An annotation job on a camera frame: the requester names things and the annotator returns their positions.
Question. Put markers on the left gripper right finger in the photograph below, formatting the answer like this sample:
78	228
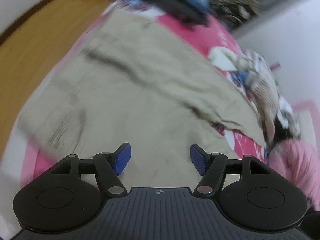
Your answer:
213	168

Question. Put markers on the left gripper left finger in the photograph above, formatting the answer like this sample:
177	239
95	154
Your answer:
107	167

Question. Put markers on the beige khaki trousers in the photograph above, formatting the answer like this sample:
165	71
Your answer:
137	99

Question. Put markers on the black garment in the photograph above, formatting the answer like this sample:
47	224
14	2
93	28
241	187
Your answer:
281	133

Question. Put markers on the pink quilt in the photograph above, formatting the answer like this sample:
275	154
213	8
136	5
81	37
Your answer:
298	162

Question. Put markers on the white shirt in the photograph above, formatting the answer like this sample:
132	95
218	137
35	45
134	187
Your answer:
288	118

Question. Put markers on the pink white checkered garment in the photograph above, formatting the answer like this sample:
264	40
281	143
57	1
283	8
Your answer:
263	87

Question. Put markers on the cream white garment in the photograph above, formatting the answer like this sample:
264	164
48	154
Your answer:
223	58

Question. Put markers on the pink floral bed blanket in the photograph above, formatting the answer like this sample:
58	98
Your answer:
212	42

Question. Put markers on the folded dark grey garment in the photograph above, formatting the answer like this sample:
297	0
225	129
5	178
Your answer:
183	12

